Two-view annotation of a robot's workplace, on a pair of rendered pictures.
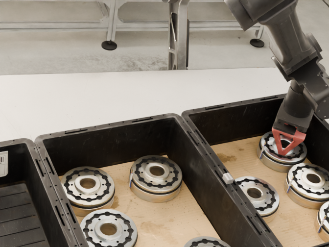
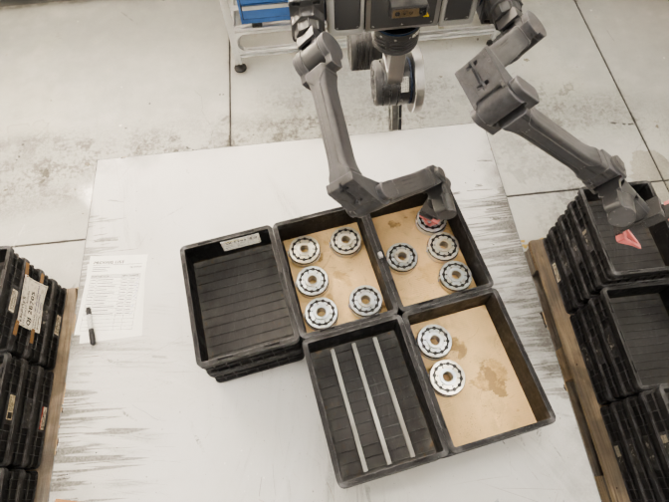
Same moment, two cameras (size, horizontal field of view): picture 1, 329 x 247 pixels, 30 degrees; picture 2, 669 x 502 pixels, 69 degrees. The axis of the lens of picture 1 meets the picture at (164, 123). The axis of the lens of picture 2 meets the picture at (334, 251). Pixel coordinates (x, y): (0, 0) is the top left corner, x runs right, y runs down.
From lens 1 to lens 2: 67 cm
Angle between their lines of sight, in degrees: 27
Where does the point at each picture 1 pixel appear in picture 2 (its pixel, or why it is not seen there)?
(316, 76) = (439, 196)
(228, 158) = (395, 224)
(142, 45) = not seen: hidden behind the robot
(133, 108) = not seen: hidden behind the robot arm
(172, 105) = (377, 164)
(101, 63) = (359, 74)
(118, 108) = not seen: hidden behind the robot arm
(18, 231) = (267, 276)
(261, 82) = (447, 139)
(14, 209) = (265, 261)
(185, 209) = (360, 263)
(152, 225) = (339, 273)
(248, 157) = (409, 223)
